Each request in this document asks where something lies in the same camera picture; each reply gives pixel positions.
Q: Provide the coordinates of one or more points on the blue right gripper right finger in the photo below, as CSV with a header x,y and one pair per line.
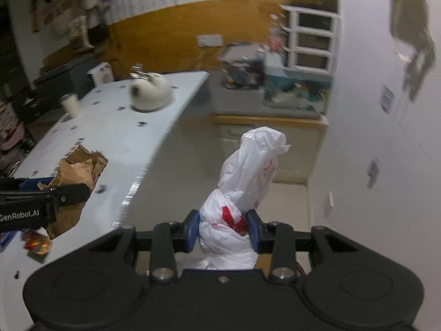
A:
x,y
256,231

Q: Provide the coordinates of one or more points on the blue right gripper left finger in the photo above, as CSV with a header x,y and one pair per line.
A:
x,y
191,229

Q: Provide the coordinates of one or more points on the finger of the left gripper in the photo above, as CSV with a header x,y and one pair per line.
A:
x,y
71,194

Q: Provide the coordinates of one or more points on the brown paper bag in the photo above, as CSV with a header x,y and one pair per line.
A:
x,y
79,167

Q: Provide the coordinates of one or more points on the white plastic bag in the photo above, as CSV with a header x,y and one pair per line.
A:
x,y
245,178

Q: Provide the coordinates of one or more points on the red cigarette pack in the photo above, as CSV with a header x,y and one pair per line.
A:
x,y
36,243

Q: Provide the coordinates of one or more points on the white paper cup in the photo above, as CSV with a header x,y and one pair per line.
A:
x,y
71,104

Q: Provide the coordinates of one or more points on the grey storage box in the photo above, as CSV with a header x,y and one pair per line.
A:
x,y
69,78

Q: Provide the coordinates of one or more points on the white cat teapot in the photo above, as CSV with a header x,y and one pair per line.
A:
x,y
150,93

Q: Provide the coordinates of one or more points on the teal printed box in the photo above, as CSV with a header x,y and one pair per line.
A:
x,y
303,92

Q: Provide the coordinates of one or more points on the clear storage box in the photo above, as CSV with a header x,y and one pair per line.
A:
x,y
242,65

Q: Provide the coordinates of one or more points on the plastic water bottle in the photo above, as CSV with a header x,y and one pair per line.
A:
x,y
276,37

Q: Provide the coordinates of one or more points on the white drawer unit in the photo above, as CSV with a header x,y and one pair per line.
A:
x,y
311,40

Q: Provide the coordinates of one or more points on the low wall socket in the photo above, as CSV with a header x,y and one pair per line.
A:
x,y
329,204

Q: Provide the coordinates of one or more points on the wall power socket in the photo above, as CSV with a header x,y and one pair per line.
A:
x,y
210,40

